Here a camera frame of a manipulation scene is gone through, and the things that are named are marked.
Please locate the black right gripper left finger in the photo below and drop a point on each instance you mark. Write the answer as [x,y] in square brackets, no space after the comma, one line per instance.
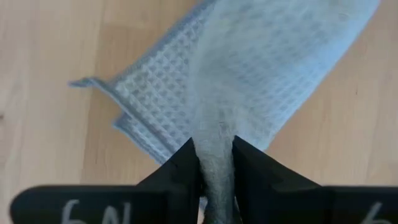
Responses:
[174,199]

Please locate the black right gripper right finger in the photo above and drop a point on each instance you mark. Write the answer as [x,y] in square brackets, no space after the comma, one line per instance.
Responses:
[270,196]

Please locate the grey waffle microfiber towel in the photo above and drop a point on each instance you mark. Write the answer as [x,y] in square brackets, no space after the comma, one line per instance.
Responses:
[242,68]

